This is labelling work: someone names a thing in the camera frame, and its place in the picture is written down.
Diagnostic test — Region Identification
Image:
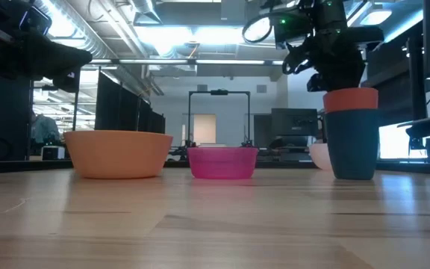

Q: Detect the pink translucent plastic bowl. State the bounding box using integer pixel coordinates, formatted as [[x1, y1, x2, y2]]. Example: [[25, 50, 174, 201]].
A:
[[187, 146, 259, 180]]

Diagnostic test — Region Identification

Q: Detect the dark blue plastic cup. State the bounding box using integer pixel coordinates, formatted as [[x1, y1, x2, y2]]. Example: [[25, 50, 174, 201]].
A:
[[324, 108, 381, 181]]

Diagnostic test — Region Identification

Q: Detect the long ceiling light strip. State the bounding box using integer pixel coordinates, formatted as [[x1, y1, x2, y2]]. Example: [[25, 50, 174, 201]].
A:
[[87, 58, 285, 66]]

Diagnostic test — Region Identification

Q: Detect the beige door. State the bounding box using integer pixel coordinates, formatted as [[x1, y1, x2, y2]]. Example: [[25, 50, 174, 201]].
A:
[[193, 114, 217, 145]]

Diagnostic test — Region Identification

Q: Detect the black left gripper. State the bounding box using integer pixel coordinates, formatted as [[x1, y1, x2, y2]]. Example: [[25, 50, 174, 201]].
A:
[[22, 32, 93, 94]]

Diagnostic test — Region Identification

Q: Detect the white plastic bowl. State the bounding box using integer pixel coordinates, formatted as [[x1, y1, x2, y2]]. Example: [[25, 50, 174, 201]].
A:
[[308, 143, 333, 171]]

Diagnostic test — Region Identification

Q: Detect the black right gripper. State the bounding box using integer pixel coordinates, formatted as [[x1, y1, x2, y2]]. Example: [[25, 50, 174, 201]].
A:
[[281, 35, 367, 93]]

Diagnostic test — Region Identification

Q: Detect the orange plastic cup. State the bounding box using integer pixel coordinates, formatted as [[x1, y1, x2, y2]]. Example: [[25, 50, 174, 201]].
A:
[[322, 87, 379, 114]]

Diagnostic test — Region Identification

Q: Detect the white box device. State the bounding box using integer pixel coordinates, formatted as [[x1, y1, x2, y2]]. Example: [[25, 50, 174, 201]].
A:
[[40, 145, 66, 161]]

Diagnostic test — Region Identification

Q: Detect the black looped cable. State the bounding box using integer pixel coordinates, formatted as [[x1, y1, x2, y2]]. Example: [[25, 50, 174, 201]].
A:
[[241, 12, 278, 45]]

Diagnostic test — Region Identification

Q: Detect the large black panel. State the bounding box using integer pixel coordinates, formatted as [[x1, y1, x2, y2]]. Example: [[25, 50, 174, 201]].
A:
[[0, 74, 34, 162]]

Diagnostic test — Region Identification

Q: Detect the black gantry frame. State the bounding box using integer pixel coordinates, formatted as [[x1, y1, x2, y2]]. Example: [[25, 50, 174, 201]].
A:
[[187, 89, 252, 149]]

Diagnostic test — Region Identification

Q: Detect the black partition wall row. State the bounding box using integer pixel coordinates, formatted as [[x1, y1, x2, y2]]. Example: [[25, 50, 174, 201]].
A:
[[94, 67, 166, 135]]

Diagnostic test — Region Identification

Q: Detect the black shelf board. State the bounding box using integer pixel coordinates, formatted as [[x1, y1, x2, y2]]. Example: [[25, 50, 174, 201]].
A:
[[396, 113, 430, 140]]

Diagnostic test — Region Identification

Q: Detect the black computer monitor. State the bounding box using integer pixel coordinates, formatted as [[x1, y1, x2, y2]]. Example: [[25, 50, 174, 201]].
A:
[[270, 108, 319, 137]]

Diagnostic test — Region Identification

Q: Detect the person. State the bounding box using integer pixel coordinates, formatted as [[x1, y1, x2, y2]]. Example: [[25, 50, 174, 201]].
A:
[[31, 111, 61, 146]]

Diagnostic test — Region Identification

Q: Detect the black upright post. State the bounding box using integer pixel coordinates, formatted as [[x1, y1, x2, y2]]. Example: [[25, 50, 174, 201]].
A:
[[406, 36, 429, 121]]

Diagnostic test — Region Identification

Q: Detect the orange plastic bowl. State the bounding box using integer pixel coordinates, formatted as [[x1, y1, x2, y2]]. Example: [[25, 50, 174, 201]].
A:
[[63, 129, 174, 179]]

